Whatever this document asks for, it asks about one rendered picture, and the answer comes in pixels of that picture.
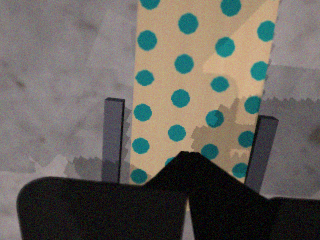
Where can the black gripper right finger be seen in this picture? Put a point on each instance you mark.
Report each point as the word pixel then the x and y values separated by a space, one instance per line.
pixel 223 208

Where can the tan strip with teal polka dots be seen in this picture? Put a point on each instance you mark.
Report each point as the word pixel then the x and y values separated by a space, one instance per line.
pixel 200 67

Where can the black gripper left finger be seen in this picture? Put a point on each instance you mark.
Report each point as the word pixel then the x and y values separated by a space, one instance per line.
pixel 58 208

